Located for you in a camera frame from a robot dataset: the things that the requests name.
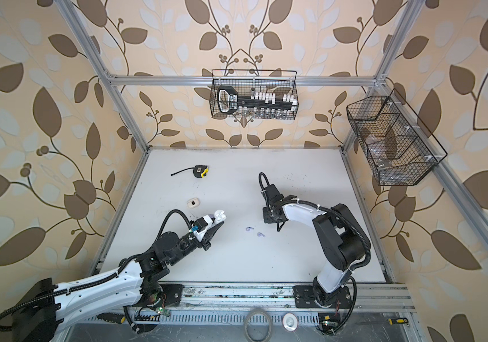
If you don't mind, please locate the white round earbud case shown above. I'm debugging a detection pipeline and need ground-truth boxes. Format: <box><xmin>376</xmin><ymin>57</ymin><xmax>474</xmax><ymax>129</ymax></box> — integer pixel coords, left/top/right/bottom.
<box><xmin>214</xmin><ymin>209</ymin><xmax>227</xmax><ymax>224</ymax></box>

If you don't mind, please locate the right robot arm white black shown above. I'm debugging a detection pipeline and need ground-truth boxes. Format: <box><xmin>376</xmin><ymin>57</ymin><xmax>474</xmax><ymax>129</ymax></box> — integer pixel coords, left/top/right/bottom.
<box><xmin>258</xmin><ymin>172</ymin><xmax>372</xmax><ymax>308</ymax></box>

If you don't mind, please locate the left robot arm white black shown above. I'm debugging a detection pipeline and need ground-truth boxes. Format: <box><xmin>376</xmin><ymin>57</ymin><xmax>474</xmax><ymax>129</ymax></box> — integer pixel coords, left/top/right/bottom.
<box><xmin>0</xmin><ymin>209</ymin><xmax>226</xmax><ymax>341</ymax></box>

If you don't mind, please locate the black yellow tape measure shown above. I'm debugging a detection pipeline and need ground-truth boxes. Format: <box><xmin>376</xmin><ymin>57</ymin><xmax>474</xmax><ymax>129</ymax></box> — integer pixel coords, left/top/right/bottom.
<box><xmin>171</xmin><ymin>165</ymin><xmax>209</xmax><ymax>179</ymax></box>

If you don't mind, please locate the white round disc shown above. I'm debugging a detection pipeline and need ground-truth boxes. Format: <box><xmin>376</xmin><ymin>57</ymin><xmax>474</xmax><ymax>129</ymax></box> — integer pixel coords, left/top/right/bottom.
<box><xmin>282</xmin><ymin>313</ymin><xmax>299</xmax><ymax>332</ymax></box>

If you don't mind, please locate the grey tape roll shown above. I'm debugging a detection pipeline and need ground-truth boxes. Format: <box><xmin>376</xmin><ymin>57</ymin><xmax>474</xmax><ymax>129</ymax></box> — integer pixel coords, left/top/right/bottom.
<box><xmin>243</xmin><ymin>308</ymin><xmax>274</xmax><ymax>342</ymax></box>

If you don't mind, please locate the black yellow screwdriver left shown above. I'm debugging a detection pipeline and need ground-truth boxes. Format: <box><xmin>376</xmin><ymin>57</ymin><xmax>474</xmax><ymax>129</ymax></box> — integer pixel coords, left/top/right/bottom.
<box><xmin>97</xmin><ymin>313</ymin><xmax>126</xmax><ymax>324</ymax></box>

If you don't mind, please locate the black yellow screwdriver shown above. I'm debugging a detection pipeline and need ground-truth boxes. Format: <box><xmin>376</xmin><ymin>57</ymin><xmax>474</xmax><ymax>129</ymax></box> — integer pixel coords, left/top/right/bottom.
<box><xmin>97</xmin><ymin>313</ymin><xmax>126</xmax><ymax>324</ymax></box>
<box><xmin>388</xmin><ymin>317</ymin><xmax>409</xmax><ymax>326</ymax></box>

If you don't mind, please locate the black yellow screwdriver right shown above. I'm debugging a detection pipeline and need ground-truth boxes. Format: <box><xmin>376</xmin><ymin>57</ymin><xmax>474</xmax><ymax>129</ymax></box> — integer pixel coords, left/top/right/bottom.
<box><xmin>388</xmin><ymin>317</ymin><xmax>409</xmax><ymax>326</ymax></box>

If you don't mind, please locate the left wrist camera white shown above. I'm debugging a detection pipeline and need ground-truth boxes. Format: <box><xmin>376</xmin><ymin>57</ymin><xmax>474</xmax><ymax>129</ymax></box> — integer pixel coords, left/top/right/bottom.
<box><xmin>191</xmin><ymin>215</ymin><xmax>214</xmax><ymax>234</ymax></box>

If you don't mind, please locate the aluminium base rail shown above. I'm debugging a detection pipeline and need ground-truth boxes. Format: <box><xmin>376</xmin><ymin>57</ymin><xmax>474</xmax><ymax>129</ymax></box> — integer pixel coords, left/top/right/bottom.
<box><xmin>61</xmin><ymin>281</ymin><xmax>416</xmax><ymax>313</ymax></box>

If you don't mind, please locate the black wire basket back wall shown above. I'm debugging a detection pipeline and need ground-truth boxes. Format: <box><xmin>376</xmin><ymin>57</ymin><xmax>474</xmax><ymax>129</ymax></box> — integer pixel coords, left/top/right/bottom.
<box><xmin>210</xmin><ymin>68</ymin><xmax>299</xmax><ymax>121</ymax></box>

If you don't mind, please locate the black wire basket wall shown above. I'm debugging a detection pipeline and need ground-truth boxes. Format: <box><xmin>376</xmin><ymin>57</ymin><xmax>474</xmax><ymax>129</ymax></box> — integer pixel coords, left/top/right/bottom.
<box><xmin>210</xmin><ymin>68</ymin><xmax>299</xmax><ymax>121</ymax></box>
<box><xmin>346</xmin><ymin>89</ymin><xmax>448</xmax><ymax>186</ymax></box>

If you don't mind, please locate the black wire basket right wall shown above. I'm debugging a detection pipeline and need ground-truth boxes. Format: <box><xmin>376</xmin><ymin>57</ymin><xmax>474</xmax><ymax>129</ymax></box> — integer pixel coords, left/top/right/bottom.
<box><xmin>346</xmin><ymin>89</ymin><xmax>448</xmax><ymax>186</ymax></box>

